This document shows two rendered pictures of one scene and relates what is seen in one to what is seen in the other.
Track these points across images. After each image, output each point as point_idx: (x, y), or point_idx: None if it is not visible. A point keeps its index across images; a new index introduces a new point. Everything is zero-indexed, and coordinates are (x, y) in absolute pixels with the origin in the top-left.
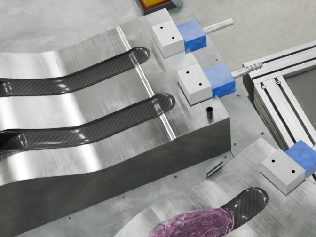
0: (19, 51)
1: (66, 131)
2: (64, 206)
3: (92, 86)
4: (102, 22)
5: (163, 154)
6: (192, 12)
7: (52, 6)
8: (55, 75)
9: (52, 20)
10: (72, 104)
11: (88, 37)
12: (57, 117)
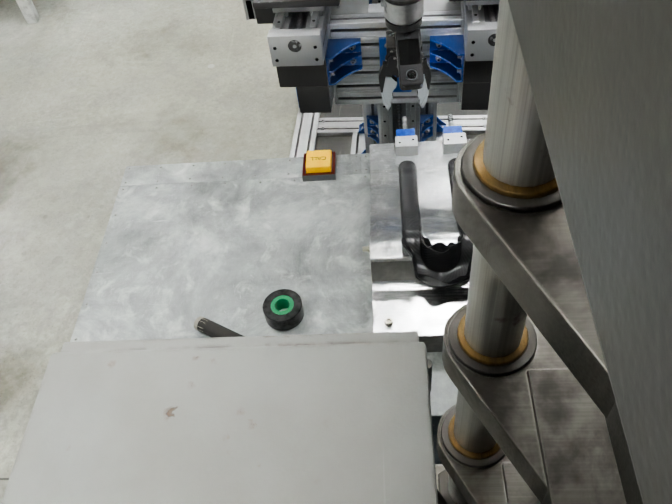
0: (318, 261)
1: None
2: None
3: (420, 196)
4: (322, 204)
5: None
6: (347, 154)
7: (279, 231)
8: (398, 213)
9: (297, 234)
10: (431, 209)
11: (333, 215)
12: (444, 215)
